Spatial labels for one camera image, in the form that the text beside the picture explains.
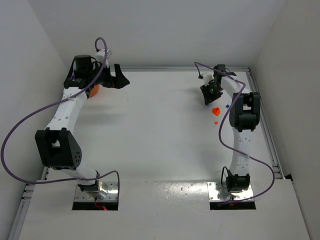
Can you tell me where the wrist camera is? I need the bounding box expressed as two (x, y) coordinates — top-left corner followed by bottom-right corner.
(201, 73), (214, 86)
(94, 48), (112, 63)

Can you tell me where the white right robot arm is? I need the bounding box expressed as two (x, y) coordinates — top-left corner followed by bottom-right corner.
(198, 64), (261, 192)

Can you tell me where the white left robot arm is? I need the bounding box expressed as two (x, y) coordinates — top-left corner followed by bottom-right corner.
(35, 49), (130, 194)

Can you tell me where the aluminium table edge rail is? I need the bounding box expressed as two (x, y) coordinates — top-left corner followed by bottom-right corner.
(246, 67), (285, 180)

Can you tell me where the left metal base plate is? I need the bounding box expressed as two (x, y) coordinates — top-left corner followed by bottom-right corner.
(73, 181), (119, 203)

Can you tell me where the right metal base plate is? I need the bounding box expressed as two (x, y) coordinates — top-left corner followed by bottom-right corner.
(207, 181), (255, 204)

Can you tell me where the orange round lego piece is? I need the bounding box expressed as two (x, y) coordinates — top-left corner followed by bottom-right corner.
(212, 107), (221, 117)

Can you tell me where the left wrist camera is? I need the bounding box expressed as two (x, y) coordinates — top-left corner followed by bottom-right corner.
(94, 48), (112, 63)

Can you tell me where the orange divided round container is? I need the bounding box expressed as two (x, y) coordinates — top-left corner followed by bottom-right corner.
(88, 85), (100, 98)

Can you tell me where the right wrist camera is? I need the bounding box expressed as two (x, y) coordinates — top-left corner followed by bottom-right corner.
(201, 73), (214, 86)

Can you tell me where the metal base plate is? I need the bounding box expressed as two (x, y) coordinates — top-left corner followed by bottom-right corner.
(73, 181), (119, 203)
(207, 181), (255, 204)

